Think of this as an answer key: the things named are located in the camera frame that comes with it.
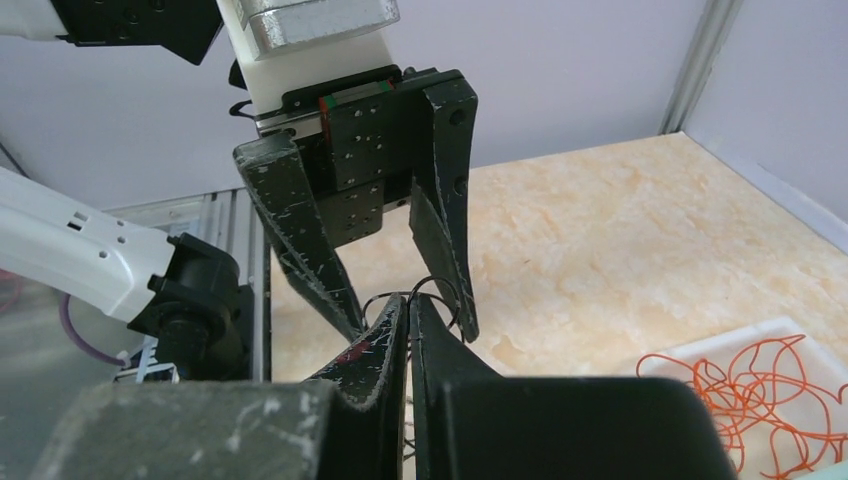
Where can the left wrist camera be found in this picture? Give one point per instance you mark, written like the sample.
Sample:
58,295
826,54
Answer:
281,46

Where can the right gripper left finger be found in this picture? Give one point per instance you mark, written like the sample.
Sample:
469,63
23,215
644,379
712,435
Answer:
362,401

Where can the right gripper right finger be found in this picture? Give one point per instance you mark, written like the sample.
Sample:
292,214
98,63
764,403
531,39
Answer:
439,361

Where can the white plastic bin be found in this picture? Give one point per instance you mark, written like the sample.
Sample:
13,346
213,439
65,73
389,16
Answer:
777,396

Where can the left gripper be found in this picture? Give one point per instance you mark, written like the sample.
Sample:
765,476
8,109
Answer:
337,154

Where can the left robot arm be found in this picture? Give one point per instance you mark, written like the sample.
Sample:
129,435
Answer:
178,289

